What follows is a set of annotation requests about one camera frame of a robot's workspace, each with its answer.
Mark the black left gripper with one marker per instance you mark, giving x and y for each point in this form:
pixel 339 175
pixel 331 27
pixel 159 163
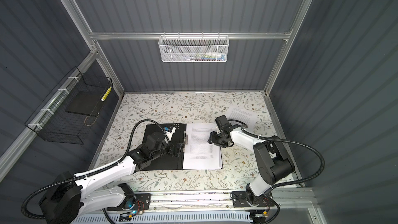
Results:
pixel 178 149

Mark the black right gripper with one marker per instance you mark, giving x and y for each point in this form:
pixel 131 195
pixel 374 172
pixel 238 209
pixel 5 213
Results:
pixel 212 139

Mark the orange folder black inside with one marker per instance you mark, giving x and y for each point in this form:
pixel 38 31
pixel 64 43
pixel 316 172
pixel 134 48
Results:
pixel 167 162

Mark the white printed sheet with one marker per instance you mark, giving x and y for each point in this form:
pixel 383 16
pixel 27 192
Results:
pixel 198 153
pixel 243 115

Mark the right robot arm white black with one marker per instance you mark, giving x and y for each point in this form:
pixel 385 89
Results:
pixel 273 161

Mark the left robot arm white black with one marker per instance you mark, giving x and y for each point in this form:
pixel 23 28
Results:
pixel 79 194

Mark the white vented panel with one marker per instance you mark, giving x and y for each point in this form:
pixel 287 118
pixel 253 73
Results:
pixel 183 217

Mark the markers in white basket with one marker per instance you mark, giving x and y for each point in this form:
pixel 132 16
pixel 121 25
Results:
pixel 208 56

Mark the yellow marker in basket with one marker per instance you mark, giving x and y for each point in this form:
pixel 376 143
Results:
pixel 106 94

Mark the black pad in basket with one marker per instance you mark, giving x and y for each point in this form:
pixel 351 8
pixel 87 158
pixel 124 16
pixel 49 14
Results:
pixel 86 103

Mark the white wire mesh basket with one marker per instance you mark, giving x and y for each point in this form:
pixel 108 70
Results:
pixel 174 50

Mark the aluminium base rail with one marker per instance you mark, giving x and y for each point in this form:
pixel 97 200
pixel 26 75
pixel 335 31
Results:
pixel 202 200

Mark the black wire basket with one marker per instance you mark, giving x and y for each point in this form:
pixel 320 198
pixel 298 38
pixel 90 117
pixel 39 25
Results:
pixel 70 114

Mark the aluminium frame crossbar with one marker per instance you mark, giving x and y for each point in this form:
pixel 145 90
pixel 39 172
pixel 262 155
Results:
pixel 179 35

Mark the aluminium frame post right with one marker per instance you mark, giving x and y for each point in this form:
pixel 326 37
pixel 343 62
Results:
pixel 296 25

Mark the aluminium frame post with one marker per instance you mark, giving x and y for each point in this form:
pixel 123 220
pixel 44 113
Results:
pixel 84 29
pixel 296 25

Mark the aluminium frame post left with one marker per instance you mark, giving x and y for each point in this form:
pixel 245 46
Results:
pixel 84 29

